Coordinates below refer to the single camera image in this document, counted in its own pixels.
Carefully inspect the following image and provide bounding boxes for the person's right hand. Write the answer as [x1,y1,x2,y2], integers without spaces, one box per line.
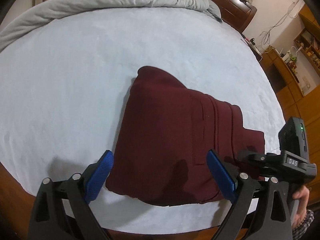
[293,186,311,227]

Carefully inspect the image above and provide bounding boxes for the wooden headboard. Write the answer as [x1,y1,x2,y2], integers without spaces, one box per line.
[200,0,258,33]

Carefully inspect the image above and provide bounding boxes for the bed with light blue sheet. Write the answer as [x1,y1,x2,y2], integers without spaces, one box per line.
[0,5,288,233]

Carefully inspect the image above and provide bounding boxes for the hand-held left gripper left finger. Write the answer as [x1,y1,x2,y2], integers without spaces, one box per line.
[27,150,114,240]

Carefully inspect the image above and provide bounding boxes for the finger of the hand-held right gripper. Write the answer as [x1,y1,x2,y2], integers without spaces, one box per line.
[237,149,286,177]

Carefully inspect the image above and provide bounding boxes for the person's right forearm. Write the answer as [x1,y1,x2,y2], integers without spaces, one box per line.
[291,209,315,240]

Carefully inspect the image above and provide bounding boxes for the maroon pants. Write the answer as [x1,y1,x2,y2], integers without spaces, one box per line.
[105,66,266,207]

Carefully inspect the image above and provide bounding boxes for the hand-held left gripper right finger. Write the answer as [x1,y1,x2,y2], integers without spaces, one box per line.
[206,149,293,240]

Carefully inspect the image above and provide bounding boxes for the wooden bed footboard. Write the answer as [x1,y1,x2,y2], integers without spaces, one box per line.
[0,164,320,240]

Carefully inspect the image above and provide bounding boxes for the grey pillow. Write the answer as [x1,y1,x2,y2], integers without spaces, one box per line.
[207,1,223,24]

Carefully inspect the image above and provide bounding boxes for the wooden wall shelf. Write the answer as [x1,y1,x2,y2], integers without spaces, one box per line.
[294,12,320,69]

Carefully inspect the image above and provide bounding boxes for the dark nightstand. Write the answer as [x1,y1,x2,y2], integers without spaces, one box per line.
[240,37,263,61]

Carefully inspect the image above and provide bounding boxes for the wooden desk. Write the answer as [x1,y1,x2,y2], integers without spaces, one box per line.
[260,49,306,122]

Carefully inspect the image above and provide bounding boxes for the hanging wall cables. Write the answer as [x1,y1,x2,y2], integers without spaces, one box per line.
[259,0,302,46]

